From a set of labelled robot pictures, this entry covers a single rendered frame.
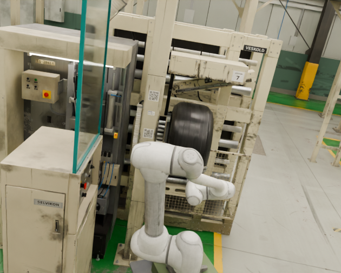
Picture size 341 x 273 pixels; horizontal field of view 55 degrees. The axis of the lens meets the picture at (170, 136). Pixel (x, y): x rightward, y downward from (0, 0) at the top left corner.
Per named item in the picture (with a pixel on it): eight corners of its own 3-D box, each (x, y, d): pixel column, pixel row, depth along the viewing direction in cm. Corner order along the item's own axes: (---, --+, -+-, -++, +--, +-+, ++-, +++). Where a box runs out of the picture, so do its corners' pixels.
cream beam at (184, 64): (168, 73, 253) (171, 54, 248) (169, 67, 276) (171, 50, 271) (244, 86, 255) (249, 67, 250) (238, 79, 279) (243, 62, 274)
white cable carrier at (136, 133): (130, 162, 254) (137, 104, 237) (130, 160, 259) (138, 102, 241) (135, 163, 254) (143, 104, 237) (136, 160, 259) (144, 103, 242)
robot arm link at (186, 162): (205, 157, 155) (177, 153, 157) (205, 143, 138) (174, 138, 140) (201, 184, 150) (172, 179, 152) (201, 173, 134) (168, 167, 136)
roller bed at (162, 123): (139, 149, 291) (144, 118, 281) (141, 143, 305) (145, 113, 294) (162, 153, 292) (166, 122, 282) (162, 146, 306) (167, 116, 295)
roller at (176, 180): (153, 172, 252) (152, 177, 253) (153, 175, 248) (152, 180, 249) (198, 179, 253) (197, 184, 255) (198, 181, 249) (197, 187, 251)
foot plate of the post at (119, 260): (113, 265, 281) (113, 261, 279) (118, 244, 306) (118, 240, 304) (144, 269, 282) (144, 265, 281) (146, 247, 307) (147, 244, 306)
